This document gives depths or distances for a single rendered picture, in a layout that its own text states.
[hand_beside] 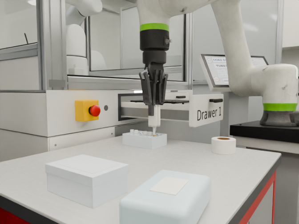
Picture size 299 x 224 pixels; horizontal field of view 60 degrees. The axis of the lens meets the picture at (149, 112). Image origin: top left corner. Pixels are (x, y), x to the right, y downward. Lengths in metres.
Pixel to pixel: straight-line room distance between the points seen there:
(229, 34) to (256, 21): 1.56
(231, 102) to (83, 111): 1.26
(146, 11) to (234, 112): 1.28
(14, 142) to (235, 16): 0.98
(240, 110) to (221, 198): 1.51
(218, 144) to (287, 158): 0.40
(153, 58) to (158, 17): 0.12
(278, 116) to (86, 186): 0.86
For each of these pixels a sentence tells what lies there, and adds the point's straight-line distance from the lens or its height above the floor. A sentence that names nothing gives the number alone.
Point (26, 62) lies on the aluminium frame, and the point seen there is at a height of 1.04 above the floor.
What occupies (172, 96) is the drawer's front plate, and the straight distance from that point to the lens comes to 1.39.
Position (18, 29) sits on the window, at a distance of 1.03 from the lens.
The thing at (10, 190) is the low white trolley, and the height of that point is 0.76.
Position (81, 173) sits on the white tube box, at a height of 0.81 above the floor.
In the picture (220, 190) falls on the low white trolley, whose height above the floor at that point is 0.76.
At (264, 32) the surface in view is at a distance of 2.69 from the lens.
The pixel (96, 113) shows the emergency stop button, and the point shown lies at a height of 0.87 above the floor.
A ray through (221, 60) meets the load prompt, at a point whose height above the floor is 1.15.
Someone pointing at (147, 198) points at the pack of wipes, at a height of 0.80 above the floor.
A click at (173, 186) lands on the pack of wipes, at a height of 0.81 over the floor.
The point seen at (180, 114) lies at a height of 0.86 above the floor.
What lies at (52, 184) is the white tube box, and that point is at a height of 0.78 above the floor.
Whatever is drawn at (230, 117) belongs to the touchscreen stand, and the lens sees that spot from 1.92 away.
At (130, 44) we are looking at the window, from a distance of 1.17.
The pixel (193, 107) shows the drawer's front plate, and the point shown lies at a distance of 0.88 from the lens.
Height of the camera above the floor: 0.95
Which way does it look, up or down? 5 degrees down
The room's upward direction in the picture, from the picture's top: straight up
